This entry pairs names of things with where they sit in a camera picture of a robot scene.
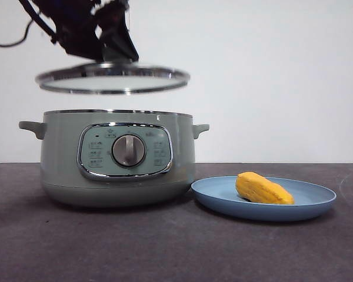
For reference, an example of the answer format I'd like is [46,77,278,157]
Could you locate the glass lid with green knob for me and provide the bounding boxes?
[35,53,191,96]

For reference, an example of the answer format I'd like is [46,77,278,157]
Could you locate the blue round plate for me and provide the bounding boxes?
[191,175,337,221]

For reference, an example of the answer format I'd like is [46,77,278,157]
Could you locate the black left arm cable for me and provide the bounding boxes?
[0,21,34,48]

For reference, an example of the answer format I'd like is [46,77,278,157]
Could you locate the pale green electric steamer pot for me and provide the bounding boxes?
[18,109,210,209]

